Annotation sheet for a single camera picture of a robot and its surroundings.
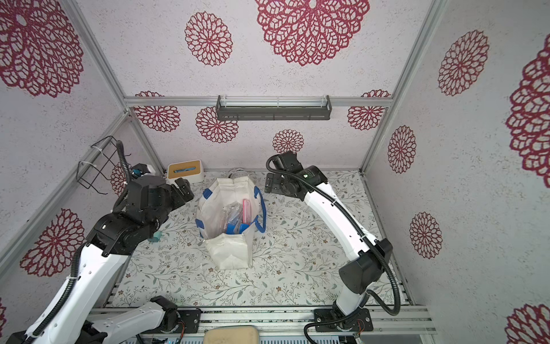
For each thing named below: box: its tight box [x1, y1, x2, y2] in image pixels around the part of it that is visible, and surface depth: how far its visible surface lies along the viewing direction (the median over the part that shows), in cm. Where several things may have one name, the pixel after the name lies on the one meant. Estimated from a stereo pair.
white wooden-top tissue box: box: [166, 159, 205, 184], surface depth 118 cm
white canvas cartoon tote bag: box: [195, 176, 267, 271], surface depth 87 cm
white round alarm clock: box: [227, 167, 249, 179], surface depth 119 cm
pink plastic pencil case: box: [242, 198, 252, 225], surface depth 97 cm
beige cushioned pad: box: [203, 325, 260, 344], surface depth 69 cm
